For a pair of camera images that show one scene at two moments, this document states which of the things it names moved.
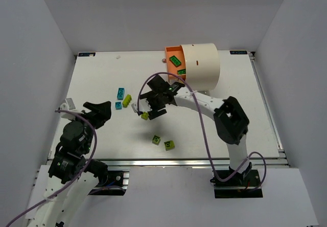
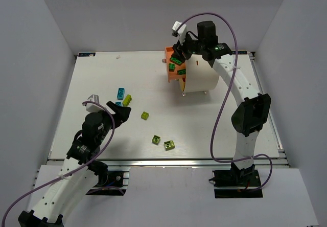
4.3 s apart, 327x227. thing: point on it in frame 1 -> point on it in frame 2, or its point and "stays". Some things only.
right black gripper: [155, 100] -> [186, 48]
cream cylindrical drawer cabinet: [203, 65] stays
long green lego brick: [181, 71] stays
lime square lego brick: [169, 144] stays
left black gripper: [91, 114] -> [115, 116]
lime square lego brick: [144, 115] stays
